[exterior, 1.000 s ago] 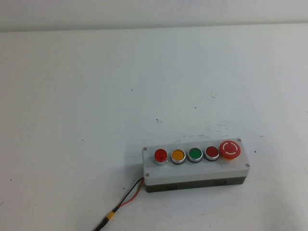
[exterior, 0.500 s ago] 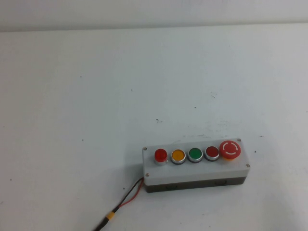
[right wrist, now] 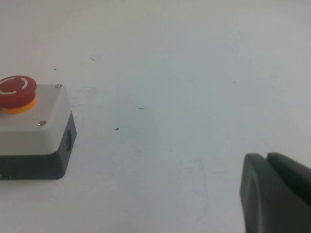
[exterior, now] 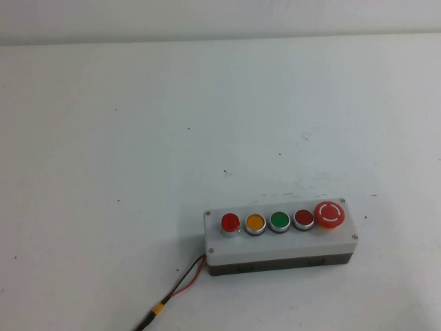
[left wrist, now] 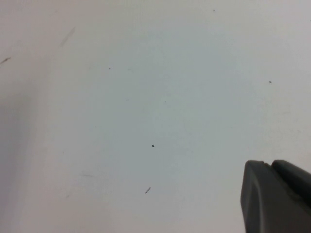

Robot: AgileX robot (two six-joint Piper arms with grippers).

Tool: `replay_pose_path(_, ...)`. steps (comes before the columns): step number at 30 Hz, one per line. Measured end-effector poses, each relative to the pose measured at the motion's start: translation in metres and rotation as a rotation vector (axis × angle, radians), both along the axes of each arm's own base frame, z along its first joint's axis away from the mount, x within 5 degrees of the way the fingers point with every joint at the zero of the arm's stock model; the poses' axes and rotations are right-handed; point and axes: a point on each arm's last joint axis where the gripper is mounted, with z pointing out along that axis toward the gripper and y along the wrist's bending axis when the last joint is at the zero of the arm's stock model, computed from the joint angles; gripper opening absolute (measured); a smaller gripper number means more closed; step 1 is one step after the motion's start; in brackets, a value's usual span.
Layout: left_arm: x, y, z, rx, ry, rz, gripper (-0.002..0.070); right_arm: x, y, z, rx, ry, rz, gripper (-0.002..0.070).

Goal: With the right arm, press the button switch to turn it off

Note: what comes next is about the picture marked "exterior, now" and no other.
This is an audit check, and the red illuminated push button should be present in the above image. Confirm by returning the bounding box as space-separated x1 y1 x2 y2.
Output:
220 213 241 239

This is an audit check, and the yellow push button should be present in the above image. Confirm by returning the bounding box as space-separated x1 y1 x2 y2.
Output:
244 213 268 238

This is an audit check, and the green push button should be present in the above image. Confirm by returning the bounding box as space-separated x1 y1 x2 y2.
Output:
268 211 291 234

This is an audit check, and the dark red flat push button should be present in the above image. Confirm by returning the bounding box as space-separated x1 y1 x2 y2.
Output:
292 209 316 232

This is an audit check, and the grey push button control box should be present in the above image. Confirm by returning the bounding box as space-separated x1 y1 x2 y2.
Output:
203 198 359 278

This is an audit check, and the red emergency stop mushroom button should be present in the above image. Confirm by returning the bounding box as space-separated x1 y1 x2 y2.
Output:
314 201 346 230

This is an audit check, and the red and black power cable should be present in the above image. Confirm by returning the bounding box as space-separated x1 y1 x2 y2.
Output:
132 253 208 331

